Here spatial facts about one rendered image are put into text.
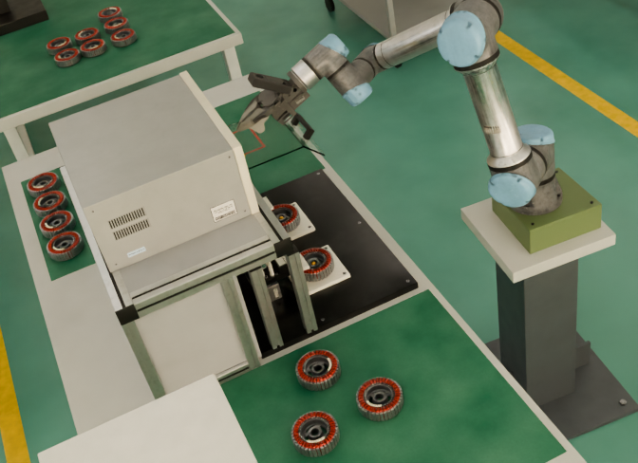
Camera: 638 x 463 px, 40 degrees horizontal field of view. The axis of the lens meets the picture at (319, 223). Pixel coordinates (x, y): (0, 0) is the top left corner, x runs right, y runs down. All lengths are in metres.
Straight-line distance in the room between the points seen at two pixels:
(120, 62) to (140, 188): 1.88
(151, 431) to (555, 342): 1.55
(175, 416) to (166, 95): 0.98
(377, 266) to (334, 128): 2.04
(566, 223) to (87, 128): 1.30
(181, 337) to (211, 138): 0.49
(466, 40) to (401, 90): 2.55
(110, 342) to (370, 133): 2.20
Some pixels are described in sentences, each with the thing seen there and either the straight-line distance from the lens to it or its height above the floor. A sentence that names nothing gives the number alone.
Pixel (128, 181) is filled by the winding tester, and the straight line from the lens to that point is 2.05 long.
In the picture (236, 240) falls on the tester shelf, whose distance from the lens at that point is 2.11.
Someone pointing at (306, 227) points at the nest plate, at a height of 0.78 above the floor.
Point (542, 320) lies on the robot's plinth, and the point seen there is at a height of 0.43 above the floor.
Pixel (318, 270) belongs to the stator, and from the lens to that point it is 2.41.
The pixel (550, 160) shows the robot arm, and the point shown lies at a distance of 2.41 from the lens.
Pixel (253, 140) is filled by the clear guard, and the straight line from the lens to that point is 2.52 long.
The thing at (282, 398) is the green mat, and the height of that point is 0.75.
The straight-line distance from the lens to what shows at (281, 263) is 2.38.
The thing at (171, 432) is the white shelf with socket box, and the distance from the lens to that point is 1.64.
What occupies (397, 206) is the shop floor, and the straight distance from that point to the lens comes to 3.87.
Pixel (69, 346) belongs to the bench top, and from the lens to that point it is 2.57.
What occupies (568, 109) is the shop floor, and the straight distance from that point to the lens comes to 4.39.
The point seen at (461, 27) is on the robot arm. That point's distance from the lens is 2.10.
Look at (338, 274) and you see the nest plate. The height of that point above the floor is 0.78.
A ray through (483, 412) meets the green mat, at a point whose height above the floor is 0.75.
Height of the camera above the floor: 2.44
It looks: 39 degrees down
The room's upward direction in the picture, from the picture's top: 13 degrees counter-clockwise
